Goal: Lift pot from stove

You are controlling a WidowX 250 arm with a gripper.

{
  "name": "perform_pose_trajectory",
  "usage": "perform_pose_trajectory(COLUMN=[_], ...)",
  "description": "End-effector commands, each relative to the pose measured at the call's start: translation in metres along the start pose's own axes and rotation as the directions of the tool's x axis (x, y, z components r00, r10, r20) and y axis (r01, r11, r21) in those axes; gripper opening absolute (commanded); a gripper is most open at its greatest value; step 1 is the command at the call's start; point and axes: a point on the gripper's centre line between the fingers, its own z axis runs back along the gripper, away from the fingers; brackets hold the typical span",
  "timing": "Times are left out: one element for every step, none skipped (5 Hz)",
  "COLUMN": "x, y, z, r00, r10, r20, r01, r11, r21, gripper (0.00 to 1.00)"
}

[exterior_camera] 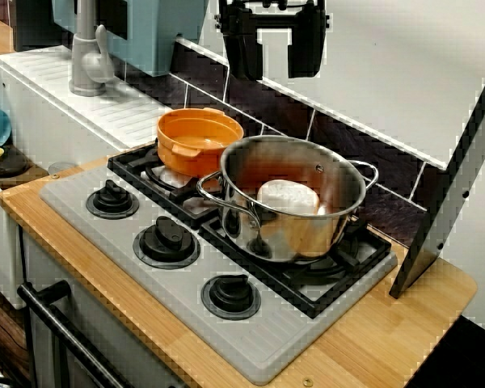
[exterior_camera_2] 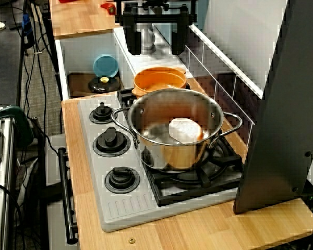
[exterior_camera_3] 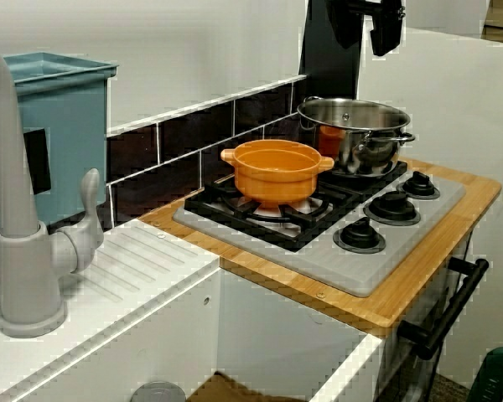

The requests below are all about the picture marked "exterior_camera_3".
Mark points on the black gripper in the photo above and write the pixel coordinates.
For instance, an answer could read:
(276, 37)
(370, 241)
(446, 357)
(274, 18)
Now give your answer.
(362, 5)

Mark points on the orange plastic toy pot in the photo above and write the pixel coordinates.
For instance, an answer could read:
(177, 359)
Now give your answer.
(276, 180)

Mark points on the stainless steel pot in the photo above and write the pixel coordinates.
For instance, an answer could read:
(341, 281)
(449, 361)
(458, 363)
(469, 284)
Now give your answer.
(385, 155)

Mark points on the black stove knob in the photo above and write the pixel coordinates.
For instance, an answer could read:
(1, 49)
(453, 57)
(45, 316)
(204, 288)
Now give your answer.
(392, 205)
(419, 187)
(360, 236)

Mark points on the black stove grate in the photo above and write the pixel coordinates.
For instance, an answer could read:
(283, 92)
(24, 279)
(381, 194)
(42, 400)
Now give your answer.
(205, 203)

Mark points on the grey toy stove plate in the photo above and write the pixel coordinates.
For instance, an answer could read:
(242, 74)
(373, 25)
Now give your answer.
(339, 272)

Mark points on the black hood side panel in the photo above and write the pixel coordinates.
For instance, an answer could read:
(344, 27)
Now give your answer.
(314, 50)

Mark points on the dark tiled backsplash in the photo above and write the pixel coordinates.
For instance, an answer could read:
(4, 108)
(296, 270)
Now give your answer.
(180, 138)

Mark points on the wooden countertop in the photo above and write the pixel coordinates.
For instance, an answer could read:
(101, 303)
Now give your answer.
(423, 293)

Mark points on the white toy sink basin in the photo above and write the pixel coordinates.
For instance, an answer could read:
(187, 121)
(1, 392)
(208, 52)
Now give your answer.
(276, 326)

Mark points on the teal plastic bin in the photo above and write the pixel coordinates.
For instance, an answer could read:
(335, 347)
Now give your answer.
(75, 146)

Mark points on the white oven door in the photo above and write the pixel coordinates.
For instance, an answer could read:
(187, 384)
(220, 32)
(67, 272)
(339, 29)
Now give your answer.
(398, 377)

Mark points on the green clamp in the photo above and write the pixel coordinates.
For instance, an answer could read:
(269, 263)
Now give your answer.
(499, 377)

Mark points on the grey toy faucet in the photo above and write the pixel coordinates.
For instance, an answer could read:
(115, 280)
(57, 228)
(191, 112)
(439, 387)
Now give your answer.
(25, 272)

